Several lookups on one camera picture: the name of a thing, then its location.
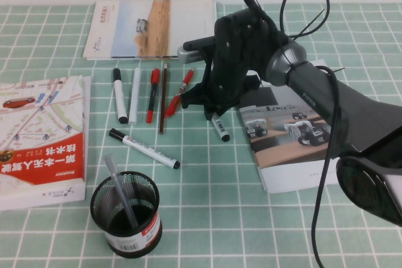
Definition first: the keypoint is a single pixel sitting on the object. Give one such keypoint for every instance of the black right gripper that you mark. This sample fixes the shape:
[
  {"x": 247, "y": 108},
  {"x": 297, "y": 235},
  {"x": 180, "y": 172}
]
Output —
[{"x": 238, "y": 54}]

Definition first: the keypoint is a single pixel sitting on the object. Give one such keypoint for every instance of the black white labelled marker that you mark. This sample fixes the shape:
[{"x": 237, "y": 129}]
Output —
[{"x": 221, "y": 128}]

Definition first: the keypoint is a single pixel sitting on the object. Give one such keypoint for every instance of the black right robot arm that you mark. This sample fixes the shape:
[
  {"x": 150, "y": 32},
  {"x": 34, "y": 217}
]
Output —
[{"x": 345, "y": 108}]

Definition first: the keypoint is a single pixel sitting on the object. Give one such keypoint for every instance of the red gel pen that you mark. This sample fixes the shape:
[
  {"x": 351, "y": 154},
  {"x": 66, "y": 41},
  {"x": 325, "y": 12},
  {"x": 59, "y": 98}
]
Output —
[{"x": 187, "y": 78}]

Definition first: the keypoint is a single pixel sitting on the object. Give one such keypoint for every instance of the red and black pen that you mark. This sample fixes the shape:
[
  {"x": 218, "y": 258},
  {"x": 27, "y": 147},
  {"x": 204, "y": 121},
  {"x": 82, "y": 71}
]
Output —
[{"x": 153, "y": 92}]

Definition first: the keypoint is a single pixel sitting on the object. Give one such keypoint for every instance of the all-white pen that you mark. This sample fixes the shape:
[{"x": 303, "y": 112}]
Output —
[{"x": 134, "y": 98}]

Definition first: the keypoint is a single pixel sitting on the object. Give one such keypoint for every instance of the clear grey pen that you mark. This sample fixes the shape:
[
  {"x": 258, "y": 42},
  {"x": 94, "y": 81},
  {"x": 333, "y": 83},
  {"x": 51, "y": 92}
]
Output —
[{"x": 119, "y": 186}]

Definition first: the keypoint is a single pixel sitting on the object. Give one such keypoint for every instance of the black mesh pen holder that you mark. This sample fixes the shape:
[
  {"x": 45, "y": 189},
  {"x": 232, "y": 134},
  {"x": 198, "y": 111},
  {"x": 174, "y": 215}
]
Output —
[{"x": 132, "y": 244}]

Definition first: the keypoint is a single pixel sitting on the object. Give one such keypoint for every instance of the brown pencil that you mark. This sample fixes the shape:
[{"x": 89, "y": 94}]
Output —
[{"x": 163, "y": 98}]

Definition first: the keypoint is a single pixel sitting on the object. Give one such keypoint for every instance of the white marker with printed barcode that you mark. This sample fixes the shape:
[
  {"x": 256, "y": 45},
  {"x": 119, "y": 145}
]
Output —
[{"x": 144, "y": 148}]

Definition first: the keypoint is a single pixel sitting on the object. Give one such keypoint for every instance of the black-capped white marker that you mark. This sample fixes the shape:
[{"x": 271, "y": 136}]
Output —
[{"x": 119, "y": 98}]

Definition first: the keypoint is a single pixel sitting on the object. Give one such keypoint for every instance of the robot classroom photo brochure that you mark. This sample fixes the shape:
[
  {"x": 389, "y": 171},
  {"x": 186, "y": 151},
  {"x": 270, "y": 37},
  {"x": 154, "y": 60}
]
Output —
[{"x": 282, "y": 142}]

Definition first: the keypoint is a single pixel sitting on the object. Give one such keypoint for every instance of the desert photo brochure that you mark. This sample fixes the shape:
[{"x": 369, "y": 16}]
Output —
[{"x": 150, "y": 29}]

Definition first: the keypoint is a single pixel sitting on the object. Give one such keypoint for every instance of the landscape cover booklet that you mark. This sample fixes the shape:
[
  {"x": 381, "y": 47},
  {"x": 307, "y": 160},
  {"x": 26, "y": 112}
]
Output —
[{"x": 94, "y": 59}]

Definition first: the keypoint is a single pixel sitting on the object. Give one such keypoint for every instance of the red white map book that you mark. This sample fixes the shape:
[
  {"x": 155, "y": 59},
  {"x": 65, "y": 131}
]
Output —
[{"x": 75, "y": 195}]

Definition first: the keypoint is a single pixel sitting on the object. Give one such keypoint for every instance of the red white map-cover book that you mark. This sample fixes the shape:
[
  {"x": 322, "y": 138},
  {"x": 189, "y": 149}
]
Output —
[{"x": 31, "y": 123}]

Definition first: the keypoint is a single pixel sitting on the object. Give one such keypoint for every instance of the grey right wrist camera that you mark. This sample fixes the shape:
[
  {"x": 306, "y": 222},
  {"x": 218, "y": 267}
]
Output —
[{"x": 188, "y": 56}]

